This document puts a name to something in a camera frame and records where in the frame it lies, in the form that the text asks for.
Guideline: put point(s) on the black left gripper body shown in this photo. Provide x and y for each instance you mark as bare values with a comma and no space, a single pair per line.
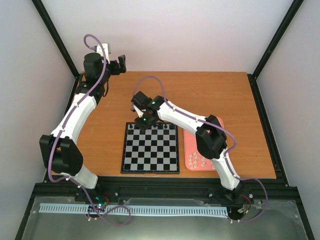
116,71

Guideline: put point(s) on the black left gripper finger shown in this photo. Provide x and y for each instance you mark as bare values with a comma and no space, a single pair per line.
122,59
122,66

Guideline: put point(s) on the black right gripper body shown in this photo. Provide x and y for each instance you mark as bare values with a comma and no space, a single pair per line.
146,124

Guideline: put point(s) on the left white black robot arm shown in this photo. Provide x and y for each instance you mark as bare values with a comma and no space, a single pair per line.
59,149

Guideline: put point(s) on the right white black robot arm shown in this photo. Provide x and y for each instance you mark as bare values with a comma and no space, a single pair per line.
229,179

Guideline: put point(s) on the black white chess board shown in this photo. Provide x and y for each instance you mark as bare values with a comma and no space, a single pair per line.
151,151

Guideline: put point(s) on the pink plastic tray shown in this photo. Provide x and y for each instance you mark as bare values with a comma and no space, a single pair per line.
192,147

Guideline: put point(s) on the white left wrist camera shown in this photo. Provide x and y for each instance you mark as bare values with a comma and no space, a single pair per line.
104,48

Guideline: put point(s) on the left black frame post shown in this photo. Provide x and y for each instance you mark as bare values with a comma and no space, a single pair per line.
44,15

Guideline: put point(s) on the black frame post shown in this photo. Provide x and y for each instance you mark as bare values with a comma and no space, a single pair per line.
286,21
44,15

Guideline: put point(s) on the black aluminium frame base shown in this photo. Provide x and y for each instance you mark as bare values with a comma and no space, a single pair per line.
209,190

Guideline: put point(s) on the light blue slotted cable duct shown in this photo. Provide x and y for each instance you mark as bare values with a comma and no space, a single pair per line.
136,210

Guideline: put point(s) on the right black frame post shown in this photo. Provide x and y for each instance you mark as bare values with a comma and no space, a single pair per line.
286,21

